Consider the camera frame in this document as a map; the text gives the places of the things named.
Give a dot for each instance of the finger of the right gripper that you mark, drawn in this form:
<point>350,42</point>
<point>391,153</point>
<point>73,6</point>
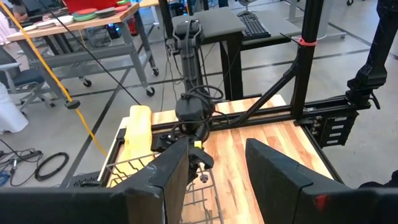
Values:
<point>200,158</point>

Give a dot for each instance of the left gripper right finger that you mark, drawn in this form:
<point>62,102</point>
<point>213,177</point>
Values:
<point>311,208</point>

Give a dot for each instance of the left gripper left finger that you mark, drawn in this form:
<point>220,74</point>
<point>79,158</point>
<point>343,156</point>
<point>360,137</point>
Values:
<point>93,208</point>

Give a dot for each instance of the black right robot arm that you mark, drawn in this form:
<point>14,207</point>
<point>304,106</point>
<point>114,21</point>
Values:
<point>192,109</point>

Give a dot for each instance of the black controller box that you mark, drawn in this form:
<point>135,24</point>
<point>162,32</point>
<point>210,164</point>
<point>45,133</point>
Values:
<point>321,135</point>

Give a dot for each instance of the person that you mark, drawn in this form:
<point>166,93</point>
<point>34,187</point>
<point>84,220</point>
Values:
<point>18,11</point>
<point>9,115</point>
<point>382,182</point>

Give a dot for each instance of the black power strip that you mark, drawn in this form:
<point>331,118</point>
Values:
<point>31,154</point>

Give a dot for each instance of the black computer tower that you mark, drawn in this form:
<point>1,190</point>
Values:
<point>113,31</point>

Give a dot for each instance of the black desk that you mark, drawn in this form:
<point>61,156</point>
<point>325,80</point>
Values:
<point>214,21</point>

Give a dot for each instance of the pink green plate stack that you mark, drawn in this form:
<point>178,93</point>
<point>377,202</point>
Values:
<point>122,7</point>

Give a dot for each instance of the dark gray plate stack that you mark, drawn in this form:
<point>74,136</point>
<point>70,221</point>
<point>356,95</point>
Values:
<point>105,13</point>

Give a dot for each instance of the black keyboard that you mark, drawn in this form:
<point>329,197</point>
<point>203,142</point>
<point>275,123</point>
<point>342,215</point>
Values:
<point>253,26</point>

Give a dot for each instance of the blue office chair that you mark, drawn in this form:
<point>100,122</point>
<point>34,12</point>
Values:
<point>28,76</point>

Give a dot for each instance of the green orange plate stack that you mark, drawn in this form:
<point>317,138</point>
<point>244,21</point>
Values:
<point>84,15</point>

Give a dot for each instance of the red bin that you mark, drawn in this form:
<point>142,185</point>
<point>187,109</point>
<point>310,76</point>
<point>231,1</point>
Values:
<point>90,4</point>

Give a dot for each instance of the red band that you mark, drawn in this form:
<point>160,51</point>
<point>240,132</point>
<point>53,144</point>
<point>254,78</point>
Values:
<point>308,42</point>

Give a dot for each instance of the white plate stack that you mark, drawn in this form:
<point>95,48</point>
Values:
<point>59,21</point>

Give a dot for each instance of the black aluminium table frame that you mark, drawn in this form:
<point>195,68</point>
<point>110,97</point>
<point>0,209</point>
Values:
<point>306,77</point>

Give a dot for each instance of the white desk frame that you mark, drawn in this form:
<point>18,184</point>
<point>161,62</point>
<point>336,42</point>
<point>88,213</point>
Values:
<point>325,15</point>

